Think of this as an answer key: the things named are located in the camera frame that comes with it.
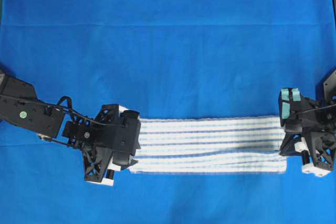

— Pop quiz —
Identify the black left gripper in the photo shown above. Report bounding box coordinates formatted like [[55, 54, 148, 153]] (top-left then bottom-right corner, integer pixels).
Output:
[[62, 104, 141, 186]]

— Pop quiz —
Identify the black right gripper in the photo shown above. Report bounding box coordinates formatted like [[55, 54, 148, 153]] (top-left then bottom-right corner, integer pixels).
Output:
[[278, 88, 335, 177]]

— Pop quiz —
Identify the white blue striped towel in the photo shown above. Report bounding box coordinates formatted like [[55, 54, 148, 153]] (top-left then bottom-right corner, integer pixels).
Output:
[[129, 115, 287, 175]]

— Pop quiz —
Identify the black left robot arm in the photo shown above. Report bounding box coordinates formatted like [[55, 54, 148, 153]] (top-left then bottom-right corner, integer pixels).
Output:
[[1, 71, 141, 186]]

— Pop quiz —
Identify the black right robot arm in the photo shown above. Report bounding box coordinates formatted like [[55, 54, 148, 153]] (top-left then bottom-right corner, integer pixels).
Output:
[[278, 72, 335, 177]]

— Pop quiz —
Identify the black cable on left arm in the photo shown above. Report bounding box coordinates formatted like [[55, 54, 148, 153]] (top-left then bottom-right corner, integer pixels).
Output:
[[0, 94, 111, 127]]

